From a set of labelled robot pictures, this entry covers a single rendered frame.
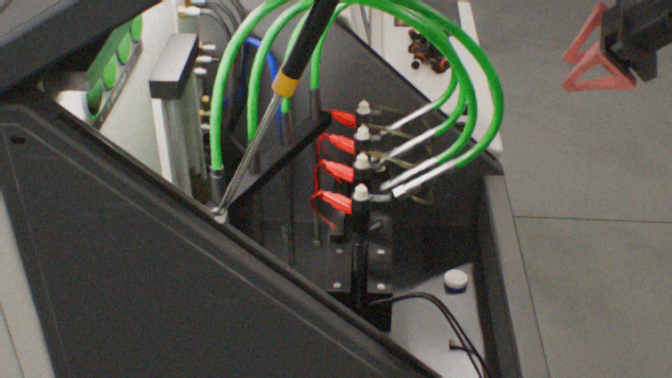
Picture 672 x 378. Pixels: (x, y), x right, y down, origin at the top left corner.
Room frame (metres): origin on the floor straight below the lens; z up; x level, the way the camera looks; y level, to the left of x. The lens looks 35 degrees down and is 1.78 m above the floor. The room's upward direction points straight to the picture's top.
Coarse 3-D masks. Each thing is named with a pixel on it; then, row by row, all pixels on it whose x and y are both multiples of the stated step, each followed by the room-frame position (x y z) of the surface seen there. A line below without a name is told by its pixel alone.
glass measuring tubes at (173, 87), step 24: (168, 48) 1.03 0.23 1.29; (192, 48) 1.04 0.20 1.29; (168, 72) 0.96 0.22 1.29; (192, 72) 1.06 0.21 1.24; (168, 96) 0.94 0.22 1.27; (192, 96) 1.03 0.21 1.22; (168, 120) 0.96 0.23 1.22; (192, 120) 1.02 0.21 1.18; (168, 144) 0.95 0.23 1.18; (192, 144) 1.02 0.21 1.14; (168, 168) 0.94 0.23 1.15; (192, 168) 0.99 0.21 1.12; (192, 192) 0.99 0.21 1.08
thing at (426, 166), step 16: (304, 0) 1.01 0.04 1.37; (352, 0) 1.00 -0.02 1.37; (368, 0) 1.00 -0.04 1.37; (288, 16) 1.00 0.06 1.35; (400, 16) 1.00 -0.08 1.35; (272, 32) 1.00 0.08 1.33; (432, 32) 1.00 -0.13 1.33; (448, 48) 1.00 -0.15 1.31; (256, 64) 1.00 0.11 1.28; (256, 80) 1.00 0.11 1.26; (464, 80) 0.99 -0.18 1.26; (256, 96) 1.01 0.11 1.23; (256, 112) 1.01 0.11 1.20; (256, 128) 1.01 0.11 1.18; (464, 144) 0.99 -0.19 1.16; (256, 160) 1.00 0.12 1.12; (432, 160) 1.00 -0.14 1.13; (400, 176) 1.00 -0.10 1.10; (416, 176) 0.99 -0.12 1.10; (384, 192) 0.99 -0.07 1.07
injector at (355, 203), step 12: (360, 204) 0.91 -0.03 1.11; (360, 216) 0.91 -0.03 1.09; (360, 228) 0.91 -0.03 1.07; (372, 228) 0.92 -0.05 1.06; (360, 240) 0.92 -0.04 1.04; (360, 252) 0.92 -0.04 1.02; (360, 264) 0.92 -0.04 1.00; (360, 276) 0.92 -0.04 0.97; (360, 288) 0.92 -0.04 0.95; (360, 300) 0.92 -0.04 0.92
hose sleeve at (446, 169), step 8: (440, 168) 0.92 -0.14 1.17; (448, 168) 0.91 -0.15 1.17; (456, 168) 0.91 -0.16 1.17; (424, 176) 0.92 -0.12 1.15; (432, 176) 0.91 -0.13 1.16; (440, 176) 0.91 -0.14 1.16; (408, 184) 0.92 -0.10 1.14; (416, 184) 0.91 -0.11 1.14; (424, 184) 0.91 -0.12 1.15; (408, 192) 0.91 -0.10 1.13; (416, 192) 0.91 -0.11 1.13
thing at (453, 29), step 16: (272, 0) 0.92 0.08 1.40; (288, 0) 0.92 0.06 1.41; (400, 0) 0.92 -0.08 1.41; (416, 0) 0.92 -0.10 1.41; (256, 16) 0.92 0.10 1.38; (432, 16) 0.91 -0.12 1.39; (240, 32) 0.93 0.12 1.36; (448, 32) 0.92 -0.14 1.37; (464, 32) 0.92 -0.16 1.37; (480, 48) 0.92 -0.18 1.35; (224, 64) 0.93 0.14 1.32; (480, 64) 0.91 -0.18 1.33; (224, 80) 0.93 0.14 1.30; (496, 80) 0.91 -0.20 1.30; (496, 96) 0.91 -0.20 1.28; (496, 112) 0.91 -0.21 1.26; (496, 128) 0.91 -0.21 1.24; (480, 144) 0.91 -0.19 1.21; (464, 160) 0.91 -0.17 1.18
